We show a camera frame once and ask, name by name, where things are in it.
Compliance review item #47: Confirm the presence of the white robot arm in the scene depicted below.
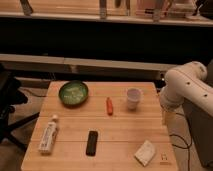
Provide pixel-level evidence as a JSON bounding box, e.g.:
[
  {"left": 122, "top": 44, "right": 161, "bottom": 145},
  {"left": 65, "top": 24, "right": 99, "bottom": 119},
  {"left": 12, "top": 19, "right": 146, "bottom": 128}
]
[{"left": 159, "top": 61, "right": 213, "bottom": 125}]

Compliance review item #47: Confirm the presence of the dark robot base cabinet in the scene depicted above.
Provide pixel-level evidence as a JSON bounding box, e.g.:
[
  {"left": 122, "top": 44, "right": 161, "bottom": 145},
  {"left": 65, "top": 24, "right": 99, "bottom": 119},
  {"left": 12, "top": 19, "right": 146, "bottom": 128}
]
[{"left": 181, "top": 59, "right": 213, "bottom": 169}]

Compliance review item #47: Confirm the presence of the white folded cloth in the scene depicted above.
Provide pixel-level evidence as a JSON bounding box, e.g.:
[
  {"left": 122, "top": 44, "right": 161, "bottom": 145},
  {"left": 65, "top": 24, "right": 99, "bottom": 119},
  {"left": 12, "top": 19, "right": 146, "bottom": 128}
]
[{"left": 134, "top": 140, "right": 156, "bottom": 167}]

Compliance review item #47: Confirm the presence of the white paper cup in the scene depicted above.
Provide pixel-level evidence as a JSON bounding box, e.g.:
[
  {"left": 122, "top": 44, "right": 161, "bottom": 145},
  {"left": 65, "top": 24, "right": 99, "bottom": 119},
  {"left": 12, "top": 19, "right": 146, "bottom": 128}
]
[{"left": 126, "top": 88, "right": 141, "bottom": 110}]

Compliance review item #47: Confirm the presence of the orange carrot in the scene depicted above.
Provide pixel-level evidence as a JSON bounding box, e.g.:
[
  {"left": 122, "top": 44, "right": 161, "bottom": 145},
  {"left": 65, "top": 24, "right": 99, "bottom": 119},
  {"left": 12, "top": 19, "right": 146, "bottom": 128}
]
[{"left": 106, "top": 97, "right": 113, "bottom": 116}]

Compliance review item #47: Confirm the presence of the black remote control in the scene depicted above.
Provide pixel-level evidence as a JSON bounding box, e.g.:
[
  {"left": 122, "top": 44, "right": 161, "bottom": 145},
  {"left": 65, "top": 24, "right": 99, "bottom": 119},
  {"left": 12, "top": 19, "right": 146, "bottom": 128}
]
[{"left": 86, "top": 131, "right": 98, "bottom": 156}]

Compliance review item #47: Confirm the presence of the green bowl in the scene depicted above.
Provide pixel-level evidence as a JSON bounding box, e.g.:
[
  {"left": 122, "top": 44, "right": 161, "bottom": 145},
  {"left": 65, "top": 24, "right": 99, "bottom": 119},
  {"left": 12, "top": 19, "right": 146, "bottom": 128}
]
[{"left": 58, "top": 81, "right": 89, "bottom": 106}]

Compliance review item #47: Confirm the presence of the white tube bottle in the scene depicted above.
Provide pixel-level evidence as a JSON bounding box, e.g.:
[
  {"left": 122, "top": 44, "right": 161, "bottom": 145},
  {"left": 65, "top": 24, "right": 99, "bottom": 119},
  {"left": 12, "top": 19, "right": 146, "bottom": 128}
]
[{"left": 38, "top": 115, "right": 59, "bottom": 155}]

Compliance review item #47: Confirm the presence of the black office chair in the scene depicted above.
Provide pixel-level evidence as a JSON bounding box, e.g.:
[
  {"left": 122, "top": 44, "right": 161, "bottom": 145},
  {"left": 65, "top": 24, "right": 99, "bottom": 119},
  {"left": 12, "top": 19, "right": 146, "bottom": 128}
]
[{"left": 0, "top": 64, "right": 39, "bottom": 151}]

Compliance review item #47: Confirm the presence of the black cable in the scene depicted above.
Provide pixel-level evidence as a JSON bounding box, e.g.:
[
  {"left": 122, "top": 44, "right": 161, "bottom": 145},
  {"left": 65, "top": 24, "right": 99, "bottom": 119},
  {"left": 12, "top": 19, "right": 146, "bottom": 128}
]
[{"left": 168, "top": 112, "right": 194, "bottom": 171}]

